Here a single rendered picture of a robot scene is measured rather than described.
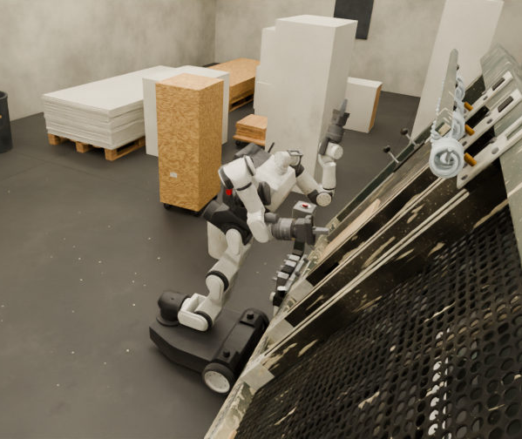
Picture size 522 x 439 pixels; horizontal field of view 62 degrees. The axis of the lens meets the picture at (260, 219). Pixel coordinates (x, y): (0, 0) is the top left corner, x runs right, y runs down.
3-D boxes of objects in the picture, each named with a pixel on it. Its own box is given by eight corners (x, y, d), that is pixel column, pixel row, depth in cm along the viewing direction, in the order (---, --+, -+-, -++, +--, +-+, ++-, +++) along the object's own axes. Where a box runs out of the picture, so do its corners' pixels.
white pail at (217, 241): (217, 237, 402) (219, 192, 379) (247, 246, 393) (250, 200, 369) (199, 254, 377) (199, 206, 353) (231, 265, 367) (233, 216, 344)
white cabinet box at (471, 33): (409, 153, 635) (450, -5, 533) (450, 162, 617) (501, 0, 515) (403, 167, 587) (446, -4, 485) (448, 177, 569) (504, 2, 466)
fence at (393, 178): (334, 238, 249) (328, 233, 249) (470, 111, 194) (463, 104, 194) (332, 242, 245) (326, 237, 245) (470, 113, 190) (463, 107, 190)
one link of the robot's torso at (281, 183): (203, 207, 215) (232, 151, 194) (233, 182, 242) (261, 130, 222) (253, 242, 212) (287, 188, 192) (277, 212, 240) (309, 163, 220)
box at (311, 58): (288, 158, 583) (305, 14, 496) (332, 169, 564) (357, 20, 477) (261, 183, 510) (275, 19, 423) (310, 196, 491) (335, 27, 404)
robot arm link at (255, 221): (257, 244, 175) (242, 217, 169) (264, 230, 182) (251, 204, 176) (271, 242, 172) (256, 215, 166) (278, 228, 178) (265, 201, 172)
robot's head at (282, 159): (269, 163, 205) (278, 148, 200) (284, 163, 212) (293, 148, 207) (277, 172, 202) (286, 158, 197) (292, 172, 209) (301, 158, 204)
